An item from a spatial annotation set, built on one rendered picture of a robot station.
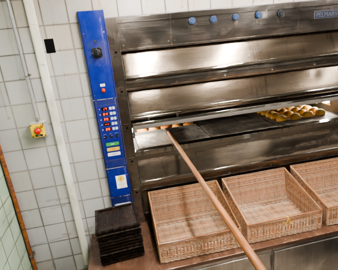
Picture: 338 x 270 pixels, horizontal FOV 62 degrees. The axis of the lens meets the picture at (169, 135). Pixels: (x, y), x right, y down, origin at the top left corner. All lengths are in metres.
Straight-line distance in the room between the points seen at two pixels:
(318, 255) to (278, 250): 0.34
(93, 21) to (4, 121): 0.87
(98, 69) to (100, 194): 0.92
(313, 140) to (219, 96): 0.95
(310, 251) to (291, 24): 1.61
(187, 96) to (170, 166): 0.55
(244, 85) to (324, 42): 0.69
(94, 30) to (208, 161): 1.25
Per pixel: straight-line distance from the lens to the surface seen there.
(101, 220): 2.04
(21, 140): 2.14
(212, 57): 2.08
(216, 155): 2.26
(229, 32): 2.14
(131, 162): 2.12
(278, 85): 2.33
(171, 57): 2.01
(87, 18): 1.94
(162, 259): 1.97
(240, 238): 1.15
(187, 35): 2.05
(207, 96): 2.10
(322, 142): 2.70
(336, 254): 2.49
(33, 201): 2.31
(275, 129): 2.41
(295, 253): 2.27
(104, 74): 1.94
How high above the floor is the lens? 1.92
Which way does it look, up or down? 18 degrees down
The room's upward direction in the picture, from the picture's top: 6 degrees counter-clockwise
